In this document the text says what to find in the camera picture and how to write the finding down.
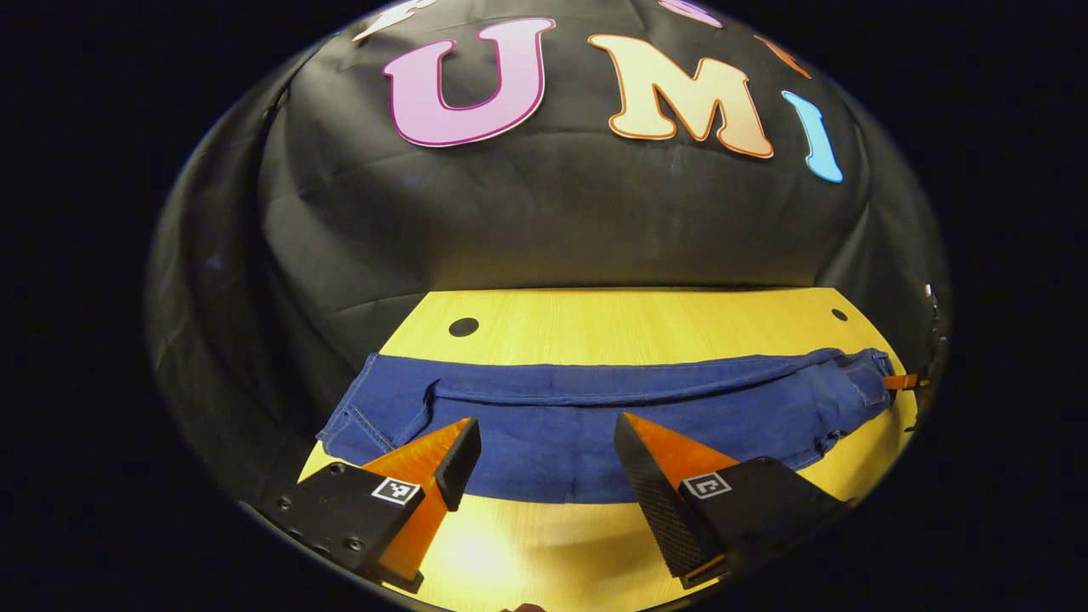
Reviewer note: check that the blue denim jeans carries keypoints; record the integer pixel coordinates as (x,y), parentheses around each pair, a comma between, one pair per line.
(552,425)

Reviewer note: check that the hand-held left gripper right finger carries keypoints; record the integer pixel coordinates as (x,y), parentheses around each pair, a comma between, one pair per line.
(650,501)

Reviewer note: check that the black backdrop cloth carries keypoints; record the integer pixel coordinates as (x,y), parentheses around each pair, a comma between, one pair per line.
(552,221)

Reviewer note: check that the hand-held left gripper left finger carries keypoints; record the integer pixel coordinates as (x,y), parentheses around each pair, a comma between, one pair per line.
(463,459)

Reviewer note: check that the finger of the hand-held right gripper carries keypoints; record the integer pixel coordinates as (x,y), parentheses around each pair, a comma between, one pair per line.
(901,382)

